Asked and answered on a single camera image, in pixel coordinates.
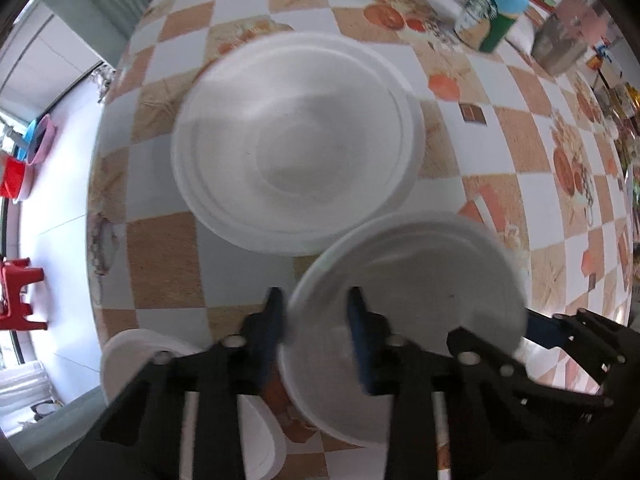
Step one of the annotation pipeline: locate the white foam bowl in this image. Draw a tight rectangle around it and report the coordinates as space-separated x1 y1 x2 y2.
171 32 407 241

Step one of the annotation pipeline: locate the red plastic bucket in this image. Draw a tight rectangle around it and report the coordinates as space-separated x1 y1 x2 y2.
0 155 34 204

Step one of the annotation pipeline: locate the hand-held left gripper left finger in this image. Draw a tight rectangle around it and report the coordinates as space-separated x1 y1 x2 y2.
99 286 288 480

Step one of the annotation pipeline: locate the green and blue paper cup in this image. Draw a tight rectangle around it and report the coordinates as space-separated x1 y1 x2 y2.
454 0 529 54

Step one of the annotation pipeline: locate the blue plastic basin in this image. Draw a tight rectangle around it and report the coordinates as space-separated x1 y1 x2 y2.
19 120 44 162

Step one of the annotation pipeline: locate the large white foam plate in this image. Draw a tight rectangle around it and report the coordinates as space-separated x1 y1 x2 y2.
172 31 427 257

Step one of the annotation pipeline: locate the pink plastic bag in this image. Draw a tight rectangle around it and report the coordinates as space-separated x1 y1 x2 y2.
552 0 614 51

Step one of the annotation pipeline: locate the red plastic stool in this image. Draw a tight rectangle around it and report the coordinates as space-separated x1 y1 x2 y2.
0 257 49 332

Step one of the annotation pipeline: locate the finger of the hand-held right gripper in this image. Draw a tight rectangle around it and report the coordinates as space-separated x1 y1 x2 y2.
500 365 617 442
524 307 640 396

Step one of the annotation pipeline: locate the metal cup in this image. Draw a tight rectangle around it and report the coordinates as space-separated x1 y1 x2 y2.
531 10 589 77

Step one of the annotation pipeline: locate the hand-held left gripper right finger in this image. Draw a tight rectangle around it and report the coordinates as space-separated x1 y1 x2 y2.
346 286 531 480

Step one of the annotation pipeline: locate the pink plastic basin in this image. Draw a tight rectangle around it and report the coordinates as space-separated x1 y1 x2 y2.
27 114 59 167

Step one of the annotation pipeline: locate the crumpled cloth rag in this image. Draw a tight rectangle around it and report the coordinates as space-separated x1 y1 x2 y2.
91 64 120 105

